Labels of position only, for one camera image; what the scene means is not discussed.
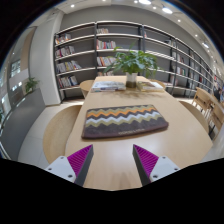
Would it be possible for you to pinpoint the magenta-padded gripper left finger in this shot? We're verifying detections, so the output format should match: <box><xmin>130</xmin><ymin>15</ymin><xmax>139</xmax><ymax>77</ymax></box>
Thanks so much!
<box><xmin>44</xmin><ymin>144</ymin><xmax>95</xmax><ymax>187</ymax></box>

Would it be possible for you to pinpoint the small potted background plant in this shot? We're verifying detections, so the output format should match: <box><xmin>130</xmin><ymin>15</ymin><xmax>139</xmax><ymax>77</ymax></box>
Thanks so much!
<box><xmin>23</xmin><ymin>77</ymin><xmax>40</xmax><ymax>95</ymax></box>

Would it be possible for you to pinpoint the green plant in white pot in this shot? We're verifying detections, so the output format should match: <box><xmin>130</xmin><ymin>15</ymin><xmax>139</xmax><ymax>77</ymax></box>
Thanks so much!
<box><xmin>103</xmin><ymin>46</ymin><xmax>160</xmax><ymax>89</ymax></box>

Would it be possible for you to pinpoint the zigzag-striped grey-backed towel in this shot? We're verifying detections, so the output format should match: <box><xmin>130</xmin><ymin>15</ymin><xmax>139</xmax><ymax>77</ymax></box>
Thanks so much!
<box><xmin>81</xmin><ymin>104</ymin><xmax>170</xmax><ymax>140</ymax></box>

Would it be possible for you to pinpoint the yellow-green covered book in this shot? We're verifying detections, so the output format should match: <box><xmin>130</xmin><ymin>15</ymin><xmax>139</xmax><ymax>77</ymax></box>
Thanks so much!
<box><xmin>136</xmin><ymin>80</ymin><xmax>166</xmax><ymax>92</ymax></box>

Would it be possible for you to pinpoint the white-covered book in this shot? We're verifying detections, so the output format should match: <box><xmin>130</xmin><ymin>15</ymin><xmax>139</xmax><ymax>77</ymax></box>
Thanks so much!
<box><xmin>90</xmin><ymin>80</ymin><xmax>127</xmax><ymax>93</ymax></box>

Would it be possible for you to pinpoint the round-backed wooden chair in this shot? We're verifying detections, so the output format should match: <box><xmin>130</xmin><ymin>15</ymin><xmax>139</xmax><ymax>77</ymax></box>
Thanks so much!
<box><xmin>42</xmin><ymin>104</ymin><xmax>83</xmax><ymax>164</ymax></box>
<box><xmin>178</xmin><ymin>99</ymin><xmax>210</xmax><ymax>134</ymax></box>
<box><xmin>79</xmin><ymin>79</ymin><xmax>96</xmax><ymax>99</ymax></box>
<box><xmin>149</xmin><ymin>78</ymin><xmax>168</xmax><ymax>89</ymax></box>

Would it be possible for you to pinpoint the group of ceiling lights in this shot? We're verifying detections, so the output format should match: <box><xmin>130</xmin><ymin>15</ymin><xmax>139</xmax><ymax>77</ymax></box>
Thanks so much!
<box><xmin>68</xmin><ymin>0</ymin><xmax>211</xmax><ymax>49</ymax></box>

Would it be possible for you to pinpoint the grey bookshelf unit with books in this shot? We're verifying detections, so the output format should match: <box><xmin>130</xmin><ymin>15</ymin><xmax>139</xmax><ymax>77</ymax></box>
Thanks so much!
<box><xmin>53</xmin><ymin>20</ymin><xmax>218</xmax><ymax>101</ymax></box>

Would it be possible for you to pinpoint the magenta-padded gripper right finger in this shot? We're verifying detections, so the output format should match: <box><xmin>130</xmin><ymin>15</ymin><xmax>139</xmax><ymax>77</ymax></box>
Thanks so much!
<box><xmin>132</xmin><ymin>144</ymin><xmax>181</xmax><ymax>187</ymax></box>

